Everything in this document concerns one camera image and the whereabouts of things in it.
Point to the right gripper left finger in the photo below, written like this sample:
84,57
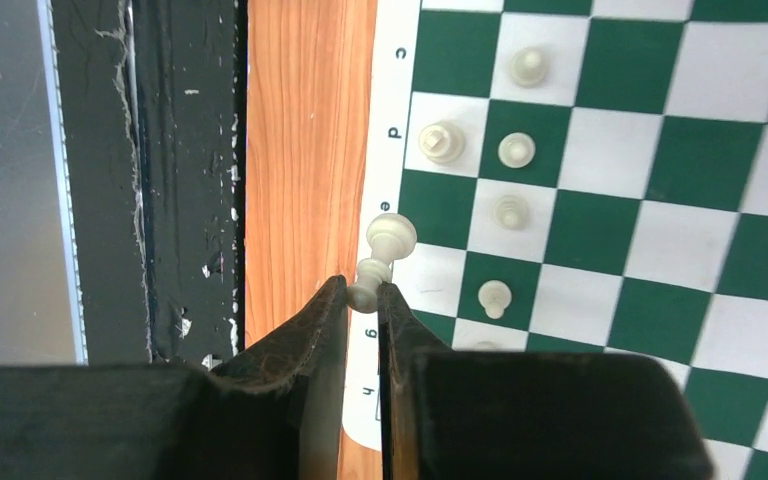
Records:
271,412

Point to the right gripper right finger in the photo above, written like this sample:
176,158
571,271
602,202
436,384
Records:
458,414

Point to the white pawn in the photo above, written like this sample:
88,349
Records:
528,67
494,297
516,150
511,212

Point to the white chess bishop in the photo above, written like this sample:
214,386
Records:
391,237

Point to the white chess queen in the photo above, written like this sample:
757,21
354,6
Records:
441,142

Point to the green white chess mat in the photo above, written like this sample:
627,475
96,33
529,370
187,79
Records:
647,196

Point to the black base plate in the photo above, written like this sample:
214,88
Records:
151,112

